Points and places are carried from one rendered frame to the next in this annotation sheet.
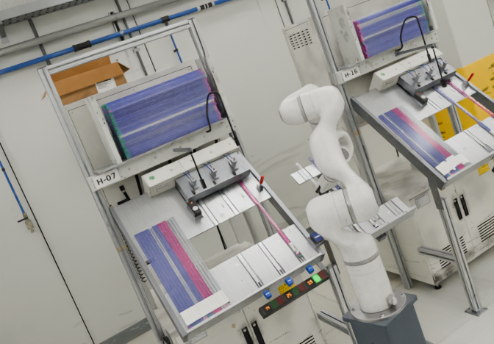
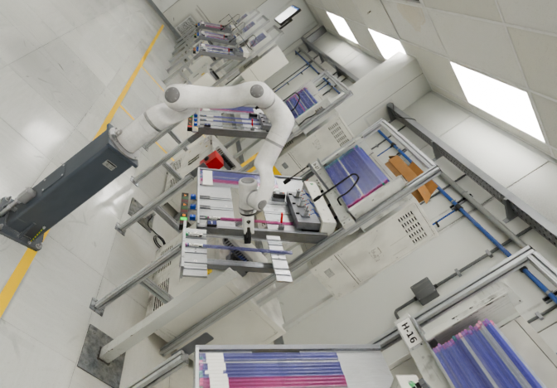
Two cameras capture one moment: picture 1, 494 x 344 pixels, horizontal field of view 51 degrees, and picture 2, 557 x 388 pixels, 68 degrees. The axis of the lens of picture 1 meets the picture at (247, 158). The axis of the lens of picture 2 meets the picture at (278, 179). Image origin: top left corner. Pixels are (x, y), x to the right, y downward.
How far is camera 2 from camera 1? 2.97 m
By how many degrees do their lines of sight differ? 83
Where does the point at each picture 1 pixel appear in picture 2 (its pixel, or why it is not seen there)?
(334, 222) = not seen: hidden behind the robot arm
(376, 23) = (495, 357)
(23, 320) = (308, 284)
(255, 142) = not seen: outside the picture
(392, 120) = (322, 361)
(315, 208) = not seen: hidden behind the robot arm
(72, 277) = (328, 307)
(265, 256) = (220, 207)
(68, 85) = (397, 162)
